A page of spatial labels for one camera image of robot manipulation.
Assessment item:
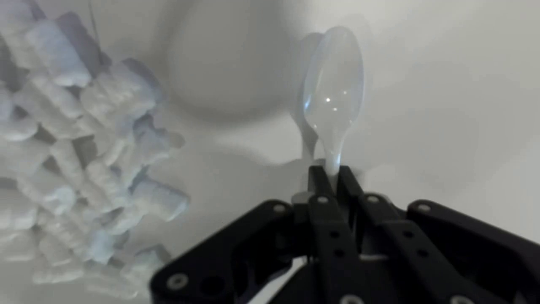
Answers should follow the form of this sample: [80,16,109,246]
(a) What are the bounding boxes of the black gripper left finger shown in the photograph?
[149,166,358,304]

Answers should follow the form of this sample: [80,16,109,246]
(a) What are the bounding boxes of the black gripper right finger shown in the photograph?
[338,166,540,304]

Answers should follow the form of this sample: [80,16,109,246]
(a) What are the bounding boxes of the white plastic spoon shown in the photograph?
[272,28,365,304]

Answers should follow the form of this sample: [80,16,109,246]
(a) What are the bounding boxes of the pile of white foam pieces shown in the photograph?
[0,0,190,300]

